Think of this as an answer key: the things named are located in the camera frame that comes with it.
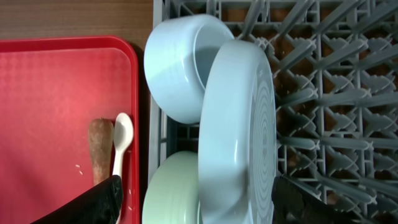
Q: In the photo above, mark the white plastic spoon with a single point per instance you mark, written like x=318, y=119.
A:
x=123, y=137

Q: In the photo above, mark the large light blue plate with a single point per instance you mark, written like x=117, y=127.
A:
x=237, y=148

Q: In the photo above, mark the small light blue bowl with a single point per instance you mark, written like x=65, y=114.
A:
x=178, y=57

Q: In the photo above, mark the red serving tray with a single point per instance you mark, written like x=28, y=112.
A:
x=51, y=89

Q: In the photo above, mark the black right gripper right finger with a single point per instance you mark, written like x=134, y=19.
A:
x=290, y=199

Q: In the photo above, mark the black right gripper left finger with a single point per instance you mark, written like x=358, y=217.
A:
x=99, y=205

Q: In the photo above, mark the light green bowl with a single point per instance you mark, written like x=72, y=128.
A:
x=172, y=194

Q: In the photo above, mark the grey dishwasher rack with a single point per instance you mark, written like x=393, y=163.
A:
x=334, y=65

